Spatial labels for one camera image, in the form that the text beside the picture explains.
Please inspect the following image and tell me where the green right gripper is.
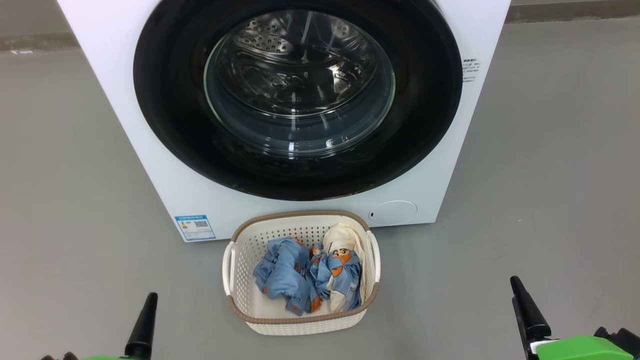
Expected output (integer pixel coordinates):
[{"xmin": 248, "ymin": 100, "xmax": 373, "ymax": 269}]
[{"xmin": 510, "ymin": 276, "xmax": 636, "ymax": 360}]

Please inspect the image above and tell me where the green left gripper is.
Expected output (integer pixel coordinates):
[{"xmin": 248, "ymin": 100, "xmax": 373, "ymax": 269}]
[{"xmin": 82, "ymin": 292, "xmax": 159, "ymax": 360}]

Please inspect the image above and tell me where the blue cartoon print garment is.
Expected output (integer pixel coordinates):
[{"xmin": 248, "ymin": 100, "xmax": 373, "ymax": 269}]
[{"xmin": 252, "ymin": 237, "xmax": 315, "ymax": 317}]

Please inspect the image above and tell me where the cream and blue cartoon garment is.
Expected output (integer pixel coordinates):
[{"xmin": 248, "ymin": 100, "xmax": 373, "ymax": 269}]
[{"xmin": 307, "ymin": 222, "xmax": 366, "ymax": 314}]

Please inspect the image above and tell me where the black round washer door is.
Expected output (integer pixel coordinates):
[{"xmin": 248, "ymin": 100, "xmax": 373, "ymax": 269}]
[{"xmin": 133, "ymin": 0, "xmax": 463, "ymax": 202}]

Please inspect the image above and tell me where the white front-load washing machine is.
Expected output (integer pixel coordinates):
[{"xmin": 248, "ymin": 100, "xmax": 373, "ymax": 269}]
[{"xmin": 56, "ymin": 0, "xmax": 512, "ymax": 243}]

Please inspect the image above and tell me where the cream perforated laundry basket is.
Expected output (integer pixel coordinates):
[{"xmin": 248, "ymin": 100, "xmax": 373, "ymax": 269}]
[{"xmin": 222, "ymin": 210, "xmax": 381, "ymax": 336}]

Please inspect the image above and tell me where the blue energy label sticker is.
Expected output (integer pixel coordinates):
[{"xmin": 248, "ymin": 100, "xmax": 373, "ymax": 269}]
[{"xmin": 174, "ymin": 215, "xmax": 217, "ymax": 242}]

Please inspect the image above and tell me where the round white filter cover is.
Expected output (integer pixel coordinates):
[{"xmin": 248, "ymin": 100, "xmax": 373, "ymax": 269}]
[{"xmin": 369, "ymin": 200, "xmax": 418, "ymax": 226}]

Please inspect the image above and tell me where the printed warning text label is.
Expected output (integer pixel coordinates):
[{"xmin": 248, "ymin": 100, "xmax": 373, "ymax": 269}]
[{"xmin": 462, "ymin": 57, "xmax": 482, "ymax": 84}]

